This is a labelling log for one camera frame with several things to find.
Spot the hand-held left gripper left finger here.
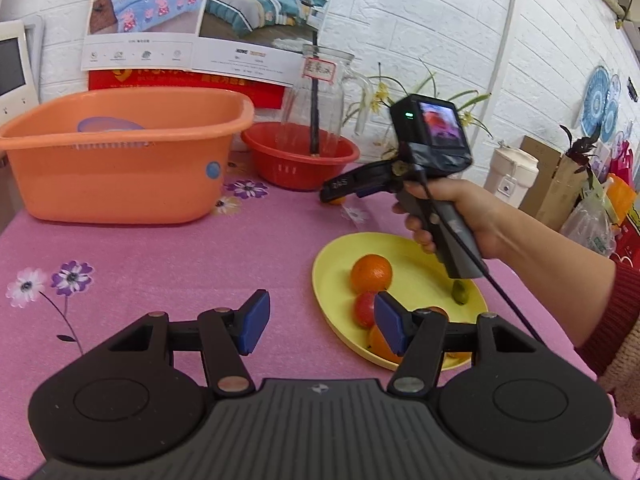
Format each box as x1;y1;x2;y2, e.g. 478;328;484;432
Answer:
82;289;272;396

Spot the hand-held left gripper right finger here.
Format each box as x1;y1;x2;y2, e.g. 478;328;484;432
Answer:
374;291;551;397

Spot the red tomato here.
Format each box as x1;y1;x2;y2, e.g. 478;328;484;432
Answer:
354;291;381;330

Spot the yellow plastic plate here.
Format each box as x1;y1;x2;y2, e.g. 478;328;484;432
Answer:
311;232;489;372

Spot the person's right forearm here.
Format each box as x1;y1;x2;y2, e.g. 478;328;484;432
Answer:
482;200;640;376

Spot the person's right hand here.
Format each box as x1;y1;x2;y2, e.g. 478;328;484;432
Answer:
392;177;506;261

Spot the red plastic basket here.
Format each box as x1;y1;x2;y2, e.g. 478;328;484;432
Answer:
241;121;361;191

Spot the white thermos jug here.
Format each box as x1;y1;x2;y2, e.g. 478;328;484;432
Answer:
484;147;540;209

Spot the yellow flowering plant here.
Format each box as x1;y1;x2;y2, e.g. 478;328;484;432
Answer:
345;60;493;146

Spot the clear glass pitcher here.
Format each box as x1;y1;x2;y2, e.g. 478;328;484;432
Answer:
280;44;373;158

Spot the black stick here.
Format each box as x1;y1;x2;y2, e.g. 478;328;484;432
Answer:
310;30;321;156

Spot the pink floral tablecloth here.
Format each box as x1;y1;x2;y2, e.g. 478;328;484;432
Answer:
0;152;640;480

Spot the brown cardboard box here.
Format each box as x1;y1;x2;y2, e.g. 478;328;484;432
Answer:
520;135;591;231

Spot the purple leaf plant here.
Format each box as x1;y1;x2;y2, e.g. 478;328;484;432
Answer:
560;125;601;186

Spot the clear plastic bag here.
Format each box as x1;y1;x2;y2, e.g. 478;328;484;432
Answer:
560;180;621;258

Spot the orange plastic bag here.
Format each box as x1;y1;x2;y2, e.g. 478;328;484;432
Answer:
602;174;638;226

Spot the blue grey bedding poster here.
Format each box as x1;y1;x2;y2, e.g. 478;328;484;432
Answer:
192;0;343;87

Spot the orange plastic basin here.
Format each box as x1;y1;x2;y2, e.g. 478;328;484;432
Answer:
0;89;256;225

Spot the person's beige knit clothing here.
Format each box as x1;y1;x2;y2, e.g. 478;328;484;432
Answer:
597;320;640;417

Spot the pale blue bowl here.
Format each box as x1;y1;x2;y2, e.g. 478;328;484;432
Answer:
77;116;146;133

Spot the pink cartoon bedding poster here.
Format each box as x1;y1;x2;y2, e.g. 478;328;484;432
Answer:
82;0;208;72

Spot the white appliance with screen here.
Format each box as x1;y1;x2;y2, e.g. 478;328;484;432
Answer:
0;15;45;123

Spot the black cable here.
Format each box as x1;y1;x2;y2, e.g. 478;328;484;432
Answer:
420;170;611;466

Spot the white wall cable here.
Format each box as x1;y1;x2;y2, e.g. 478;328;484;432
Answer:
492;0;523;96

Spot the blue round wall decoration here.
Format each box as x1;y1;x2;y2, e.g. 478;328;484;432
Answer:
580;66;623;143

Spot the red gold wall calendar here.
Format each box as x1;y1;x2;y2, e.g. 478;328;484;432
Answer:
89;67;286;109

